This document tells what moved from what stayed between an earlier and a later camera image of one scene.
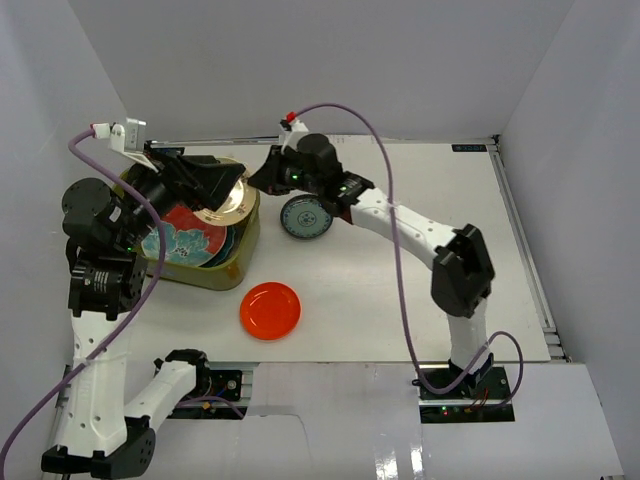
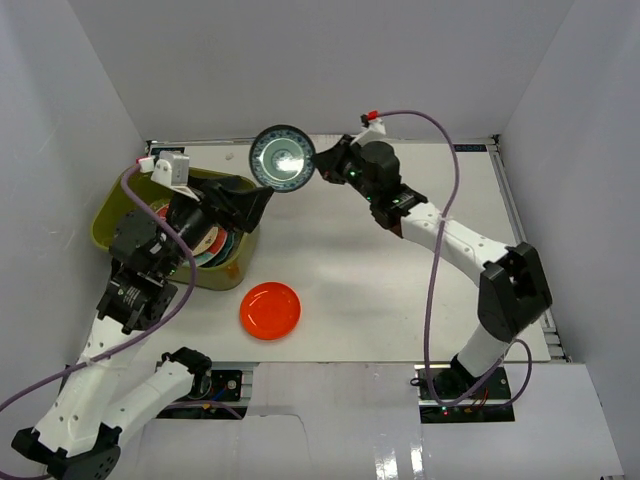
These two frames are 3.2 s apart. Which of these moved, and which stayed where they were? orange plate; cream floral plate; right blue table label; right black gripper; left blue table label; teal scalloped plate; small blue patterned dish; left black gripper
Moved: left black gripper; small blue patterned dish; cream floral plate; right black gripper
Stayed: left blue table label; teal scalloped plate; orange plate; right blue table label
